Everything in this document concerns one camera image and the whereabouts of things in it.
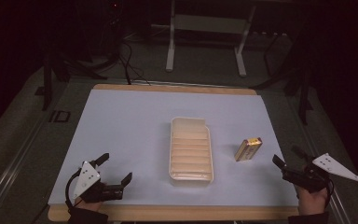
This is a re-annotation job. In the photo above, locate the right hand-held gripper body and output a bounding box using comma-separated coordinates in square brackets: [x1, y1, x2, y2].
[282, 152, 358, 193]

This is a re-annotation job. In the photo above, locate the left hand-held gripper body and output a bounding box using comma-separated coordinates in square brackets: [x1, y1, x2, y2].
[71, 161, 125, 204]

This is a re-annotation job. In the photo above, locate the yellow snack packet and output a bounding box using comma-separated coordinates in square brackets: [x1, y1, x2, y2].
[234, 136, 264, 162]

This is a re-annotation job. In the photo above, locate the cream ridged plastic tray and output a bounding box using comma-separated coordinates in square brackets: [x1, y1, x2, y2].
[168, 116, 214, 183]

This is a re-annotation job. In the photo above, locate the person's left hand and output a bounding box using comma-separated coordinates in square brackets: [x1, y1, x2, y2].
[74, 196, 104, 213]

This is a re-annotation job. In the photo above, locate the person's right hand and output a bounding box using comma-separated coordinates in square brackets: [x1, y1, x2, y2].
[296, 184, 330, 217]

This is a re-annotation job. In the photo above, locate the light blue table mat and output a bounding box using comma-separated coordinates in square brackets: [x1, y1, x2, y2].
[48, 89, 299, 207]

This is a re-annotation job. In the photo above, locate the black tripod stand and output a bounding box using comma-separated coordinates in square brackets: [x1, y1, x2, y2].
[34, 36, 108, 112]
[251, 34, 314, 126]

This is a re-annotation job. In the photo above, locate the white metal stand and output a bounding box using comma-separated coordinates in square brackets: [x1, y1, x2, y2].
[165, 0, 257, 77]

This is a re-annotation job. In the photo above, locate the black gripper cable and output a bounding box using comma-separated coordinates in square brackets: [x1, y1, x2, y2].
[324, 178, 336, 208]
[64, 170, 82, 210]

